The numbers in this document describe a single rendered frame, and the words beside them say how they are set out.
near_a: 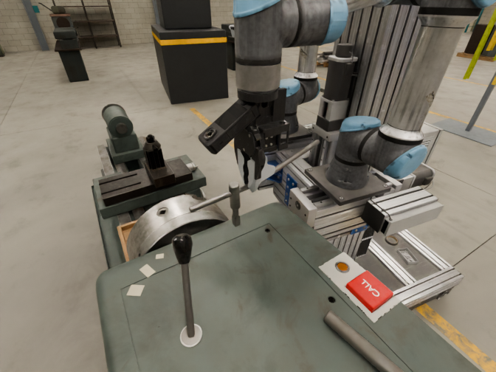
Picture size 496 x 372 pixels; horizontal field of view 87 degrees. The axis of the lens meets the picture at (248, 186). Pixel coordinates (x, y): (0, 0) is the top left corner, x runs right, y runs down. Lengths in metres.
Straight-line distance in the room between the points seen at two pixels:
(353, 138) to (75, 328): 1.97
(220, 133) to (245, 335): 0.34
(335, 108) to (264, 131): 0.69
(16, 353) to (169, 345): 1.83
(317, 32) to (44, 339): 2.17
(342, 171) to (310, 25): 0.59
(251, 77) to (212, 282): 0.38
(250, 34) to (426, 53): 0.47
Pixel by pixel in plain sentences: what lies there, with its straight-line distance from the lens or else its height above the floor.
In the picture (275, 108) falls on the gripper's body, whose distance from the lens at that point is 0.49.
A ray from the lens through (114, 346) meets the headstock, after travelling 0.53.
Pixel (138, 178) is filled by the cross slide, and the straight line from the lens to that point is 1.42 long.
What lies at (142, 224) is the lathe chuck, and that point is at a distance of 0.77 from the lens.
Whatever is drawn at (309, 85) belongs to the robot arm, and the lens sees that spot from 1.38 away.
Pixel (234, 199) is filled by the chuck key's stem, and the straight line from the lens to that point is 0.54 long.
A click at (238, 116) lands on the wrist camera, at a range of 0.45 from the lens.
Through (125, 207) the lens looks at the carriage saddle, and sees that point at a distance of 1.38.
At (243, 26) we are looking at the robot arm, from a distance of 0.43.
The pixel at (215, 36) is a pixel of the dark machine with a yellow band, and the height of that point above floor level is 1.15.
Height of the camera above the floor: 1.70
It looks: 36 degrees down
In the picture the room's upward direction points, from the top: straight up
